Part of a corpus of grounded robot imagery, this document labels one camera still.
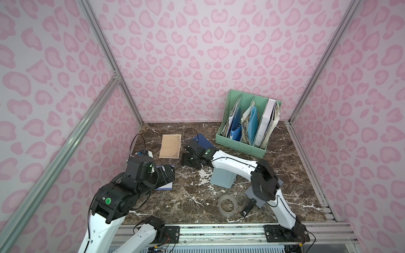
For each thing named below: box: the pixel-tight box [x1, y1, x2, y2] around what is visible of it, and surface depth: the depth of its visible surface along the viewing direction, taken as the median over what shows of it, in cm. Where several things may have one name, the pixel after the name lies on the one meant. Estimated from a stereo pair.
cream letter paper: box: [158, 134, 182, 159], surface depth 109 cm
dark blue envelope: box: [191, 133, 216, 150], surface depth 112 cm
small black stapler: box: [240, 198, 257, 217], surface depth 80 cm
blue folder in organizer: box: [247, 105, 259, 145], surface depth 94 cm
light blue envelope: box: [209, 167, 238, 189], surface depth 92 cm
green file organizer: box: [215, 89, 282, 159], surface depth 97 cm
